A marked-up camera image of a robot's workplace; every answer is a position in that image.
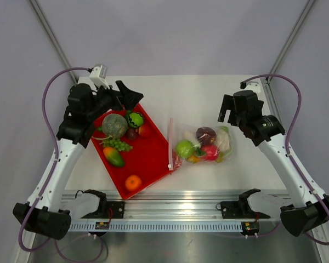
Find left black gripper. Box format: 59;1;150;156
87;81;143;121

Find white radish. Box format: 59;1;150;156
183;130;201;147

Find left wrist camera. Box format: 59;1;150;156
89;64;108;88

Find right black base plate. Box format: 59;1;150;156
215;188;271;220

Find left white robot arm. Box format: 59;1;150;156
13;81;144;240

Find aluminium frame post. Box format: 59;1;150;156
28;0;72;69
269;0;318;74

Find green toy melon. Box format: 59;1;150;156
126;111;144;129

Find green grapes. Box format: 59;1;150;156
99;138;133;152

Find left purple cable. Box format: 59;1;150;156
18;66;109;262

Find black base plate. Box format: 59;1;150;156
215;188;271;220
81;189;125;219

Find white slotted cable duct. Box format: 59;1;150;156
69;221;242;232

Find clear zip top bag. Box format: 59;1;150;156
168;118;234;171

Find orange fruit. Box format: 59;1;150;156
124;175;142;192

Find aluminium mounting rail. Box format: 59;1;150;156
105;190;242;222

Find small purple plum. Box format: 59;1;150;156
126;127;138;141

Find left aluminium frame post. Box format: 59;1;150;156
28;0;72;69

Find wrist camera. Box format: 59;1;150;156
89;64;108;88
240;81;263;94

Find yellow starfruit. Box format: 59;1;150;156
215;152;225;163

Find dark red plum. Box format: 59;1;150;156
195;127;217;145

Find right aluminium frame post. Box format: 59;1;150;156
269;0;318;74

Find white cauliflower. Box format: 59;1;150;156
215;126;232;155

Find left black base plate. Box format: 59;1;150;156
81;189;125;219

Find green apple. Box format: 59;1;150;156
175;139;194;158

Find red orange mango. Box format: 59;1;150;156
186;155;201;164

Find red plastic tray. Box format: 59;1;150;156
91;105;172;199

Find yellow green mango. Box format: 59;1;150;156
103;147;125;168

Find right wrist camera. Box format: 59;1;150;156
240;81;263;94

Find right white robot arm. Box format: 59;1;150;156
219;90;329;237

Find red tomato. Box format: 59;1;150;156
201;145;219;161

